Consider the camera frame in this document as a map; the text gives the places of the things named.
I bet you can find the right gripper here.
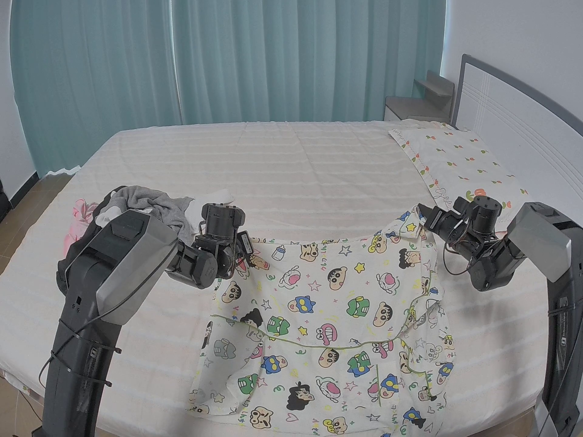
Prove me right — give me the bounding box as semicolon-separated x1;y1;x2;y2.
427;207;458;241

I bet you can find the white printed pyjama top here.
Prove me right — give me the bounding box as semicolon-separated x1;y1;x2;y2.
184;205;456;437

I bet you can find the bed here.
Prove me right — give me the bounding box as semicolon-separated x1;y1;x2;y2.
0;54;583;437

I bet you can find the pile of clothes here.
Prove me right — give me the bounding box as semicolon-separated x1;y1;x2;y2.
64;186;236;267

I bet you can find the white printed pillow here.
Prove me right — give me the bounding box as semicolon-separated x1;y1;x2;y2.
388;120;531;213

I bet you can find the grey bedside table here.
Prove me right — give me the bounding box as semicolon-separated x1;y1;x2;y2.
385;70;456;124

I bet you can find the blue-green curtain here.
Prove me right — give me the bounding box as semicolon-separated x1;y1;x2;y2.
171;0;449;124
9;0;183;178

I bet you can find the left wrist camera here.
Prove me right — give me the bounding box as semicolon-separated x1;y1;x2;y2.
236;229;255;257

